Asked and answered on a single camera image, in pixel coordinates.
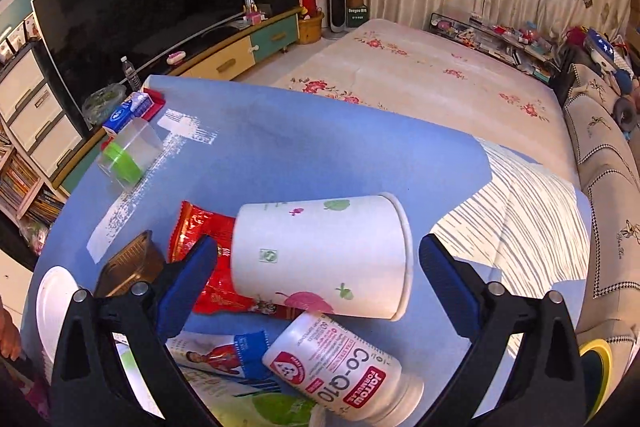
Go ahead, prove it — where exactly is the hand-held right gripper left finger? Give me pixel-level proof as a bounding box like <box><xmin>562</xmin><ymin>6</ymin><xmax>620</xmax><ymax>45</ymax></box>
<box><xmin>50</xmin><ymin>234</ymin><xmax>221</xmax><ymax>427</ymax></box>

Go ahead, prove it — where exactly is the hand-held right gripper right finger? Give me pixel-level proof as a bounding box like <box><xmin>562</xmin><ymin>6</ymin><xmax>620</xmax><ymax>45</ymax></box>
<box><xmin>419</xmin><ymin>233</ymin><xmax>586</xmax><ymax>427</ymax></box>

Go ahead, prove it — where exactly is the white leaf-print paper cup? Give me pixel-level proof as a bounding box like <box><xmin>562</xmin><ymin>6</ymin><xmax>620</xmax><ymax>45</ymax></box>
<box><xmin>230</xmin><ymin>192</ymin><xmax>415</xmax><ymax>322</ymax></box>

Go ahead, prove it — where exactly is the green white packet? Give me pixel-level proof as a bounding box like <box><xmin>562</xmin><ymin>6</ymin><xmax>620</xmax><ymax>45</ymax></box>
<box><xmin>190</xmin><ymin>367</ymin><xmax>321</xmax><ymax>427</ymax></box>

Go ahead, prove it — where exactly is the dark green yellow-rimmed trash bin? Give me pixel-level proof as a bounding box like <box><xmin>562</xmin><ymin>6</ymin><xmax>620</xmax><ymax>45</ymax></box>
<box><xmin>579</xmin><ymin>339</ymin><xmax>614</xmax><ymax>425</ymax></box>

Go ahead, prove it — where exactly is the brown plastic tray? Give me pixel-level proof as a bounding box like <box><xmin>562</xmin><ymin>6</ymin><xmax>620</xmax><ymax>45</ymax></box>
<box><xmin>94</xmin><ymin>230</ymin><xmax>166</xmax><ymax>298</ymax></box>

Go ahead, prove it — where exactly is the blue red printed packet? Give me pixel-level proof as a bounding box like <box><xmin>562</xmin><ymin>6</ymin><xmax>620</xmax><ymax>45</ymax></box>
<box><xmin>167</xmin><ymin>329</ymin><xmax>273</xmax><ymax>383</ymax></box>

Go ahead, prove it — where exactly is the striped white cloth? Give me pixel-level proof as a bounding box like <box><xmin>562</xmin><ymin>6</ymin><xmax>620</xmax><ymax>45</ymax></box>
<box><xmin>435</xmin><ymin>137</ymin><xmax>591</xmax><ymax>288</ymax></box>

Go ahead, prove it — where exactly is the clear container with green lid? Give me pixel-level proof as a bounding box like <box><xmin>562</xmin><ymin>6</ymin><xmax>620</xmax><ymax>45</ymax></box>
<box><xmin>97</xmin><ymin>118</ymin><xmax>165</xmax><ymax>186</ymax></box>

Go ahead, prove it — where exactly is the white supplement bottle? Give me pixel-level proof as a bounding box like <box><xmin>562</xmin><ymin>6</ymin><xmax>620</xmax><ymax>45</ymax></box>
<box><xmin>261</xmin><ymin>311</ymin><xmax>425</xmax><ymax>425</ymax></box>

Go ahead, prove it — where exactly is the white paper plate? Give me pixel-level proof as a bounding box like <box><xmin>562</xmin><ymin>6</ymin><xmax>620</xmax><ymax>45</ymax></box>
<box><xmin>36</xmin><ymin>266</ymin><xmax>81</xmax><ymax>373</ymax></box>

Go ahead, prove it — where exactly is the blue tablecloth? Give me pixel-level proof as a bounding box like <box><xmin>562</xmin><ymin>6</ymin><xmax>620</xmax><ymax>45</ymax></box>
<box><xmin>22</xmin><ymin>74</ymin><xmax>591</xmax><ymax>427</ymax></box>

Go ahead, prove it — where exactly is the blue white small carton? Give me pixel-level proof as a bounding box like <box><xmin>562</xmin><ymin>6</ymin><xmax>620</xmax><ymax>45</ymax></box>
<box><xmin>102</xmin><ymin>92</ymin><xmax>151</xmax><ymax>135</ymax></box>

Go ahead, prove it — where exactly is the beige sofa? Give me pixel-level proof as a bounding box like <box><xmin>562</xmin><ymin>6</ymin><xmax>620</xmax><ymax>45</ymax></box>
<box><xmin>560</xmin><ymin>62</ymin><xmax>640</xmax><ymax>358</ymax></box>

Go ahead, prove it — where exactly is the clear plastic bag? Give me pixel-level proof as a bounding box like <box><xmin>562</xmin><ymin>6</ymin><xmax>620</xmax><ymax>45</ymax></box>
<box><xmin>82</xmin><ymin>83</ymin><xmax>126</xmax><ymax>128</ymax></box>

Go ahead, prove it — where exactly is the row of books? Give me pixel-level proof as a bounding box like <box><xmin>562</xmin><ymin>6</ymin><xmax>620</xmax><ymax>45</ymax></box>
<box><xmin>0</xmin><ymin>147</ymin><xmax>66</xmax><ymax>228</ymax></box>

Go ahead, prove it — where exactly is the floral mattress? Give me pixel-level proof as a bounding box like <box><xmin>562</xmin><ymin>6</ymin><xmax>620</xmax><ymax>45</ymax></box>
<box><xmin>272</xmin><ymin>18</ymin><xmax>581</xmax><ymax>188</ymax></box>

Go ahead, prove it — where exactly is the clear water bottle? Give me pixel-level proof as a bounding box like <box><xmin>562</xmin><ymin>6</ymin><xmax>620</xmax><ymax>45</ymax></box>
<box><xmin>120</xmin><ymin>56</ymin><xmax>142</xmax><ymax>92</ymax></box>

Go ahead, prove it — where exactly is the yellow green television cabinet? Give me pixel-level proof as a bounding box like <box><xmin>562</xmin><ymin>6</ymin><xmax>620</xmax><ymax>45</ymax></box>
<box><xmin>52</xmin><ymin>12</ymin><xmax>301</xmax><ymax>192</ymax></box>

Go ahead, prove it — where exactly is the white drawer unit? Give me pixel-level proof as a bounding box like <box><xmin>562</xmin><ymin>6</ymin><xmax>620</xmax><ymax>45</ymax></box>
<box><xmin>0</xmin><ymin>39</ymin><xmax>83</xmax><ymax>180</ymax></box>

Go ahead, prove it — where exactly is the cluttered glass side table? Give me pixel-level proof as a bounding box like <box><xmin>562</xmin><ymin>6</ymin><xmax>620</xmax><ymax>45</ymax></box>
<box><xmin>429</xmin><ymin>12</ymin><xmax>563</xmax><ymax>82</ymax></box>

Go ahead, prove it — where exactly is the yellow basket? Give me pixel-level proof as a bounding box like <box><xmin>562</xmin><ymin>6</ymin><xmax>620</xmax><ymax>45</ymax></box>
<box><xmin>298</xmin><ymin>12</ymin><xmax>325</xmax><ymax>45</ymax></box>

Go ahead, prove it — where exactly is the black curved television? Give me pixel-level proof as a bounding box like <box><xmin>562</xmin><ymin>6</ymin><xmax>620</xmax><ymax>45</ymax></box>
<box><xmin>31</xmin><ymin>0</ymin><xmax>246</xmax><ymax>135</ymax></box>

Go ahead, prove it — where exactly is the pile of plush toys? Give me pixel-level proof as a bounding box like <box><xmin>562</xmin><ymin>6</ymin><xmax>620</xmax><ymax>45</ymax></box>
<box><xmin>565</xmin><ymin>24</ymin><xmax>640</xmax><ymax>132</ymax></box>

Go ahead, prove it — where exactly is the small dark sign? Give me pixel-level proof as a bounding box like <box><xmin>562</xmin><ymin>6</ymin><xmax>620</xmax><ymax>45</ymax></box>
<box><xmin>347</xmin><ymin>4</ymin><xmax>369</xmax><ymax>29</ymax></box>

